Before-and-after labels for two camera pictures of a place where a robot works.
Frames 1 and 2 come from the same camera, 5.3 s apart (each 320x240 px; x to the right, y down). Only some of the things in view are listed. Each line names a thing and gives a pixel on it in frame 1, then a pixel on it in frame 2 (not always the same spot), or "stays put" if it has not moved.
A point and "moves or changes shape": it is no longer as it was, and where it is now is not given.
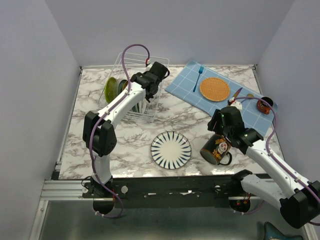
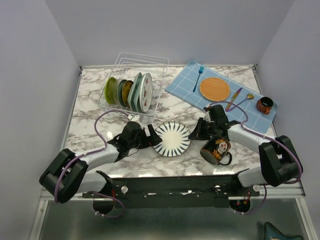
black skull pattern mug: [214, 148] stays put
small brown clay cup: [262, 107] stays put
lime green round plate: [110, 89] stays put
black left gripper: [149, 97] -> [149, 141]
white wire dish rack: [149, 71] stays put
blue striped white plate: [171, 150] moves or changes shape
